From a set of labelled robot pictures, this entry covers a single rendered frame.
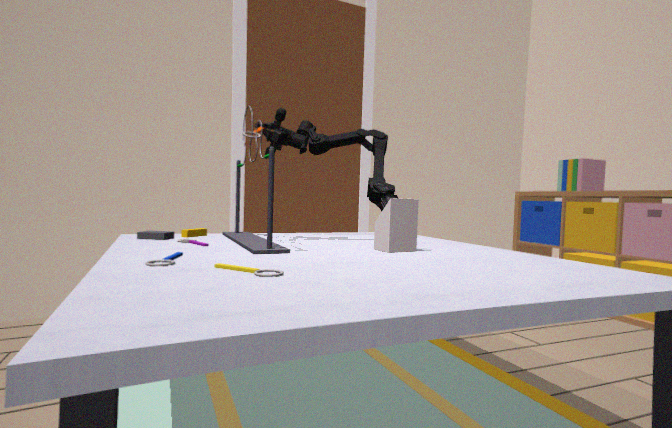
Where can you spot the grey loop with blue handle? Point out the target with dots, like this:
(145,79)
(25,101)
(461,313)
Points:
(169,260)

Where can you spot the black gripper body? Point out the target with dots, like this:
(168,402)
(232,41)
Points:
(280,117)

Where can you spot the grey loop with purple handle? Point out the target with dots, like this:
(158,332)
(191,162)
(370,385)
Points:
(194,241)

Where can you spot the yellow rectangular block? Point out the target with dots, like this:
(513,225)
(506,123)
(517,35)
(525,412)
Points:
(194,232)

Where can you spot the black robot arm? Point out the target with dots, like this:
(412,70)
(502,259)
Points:
(379,192)

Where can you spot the grey loop with yellow handle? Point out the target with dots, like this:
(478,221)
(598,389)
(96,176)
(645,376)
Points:
(251,270)

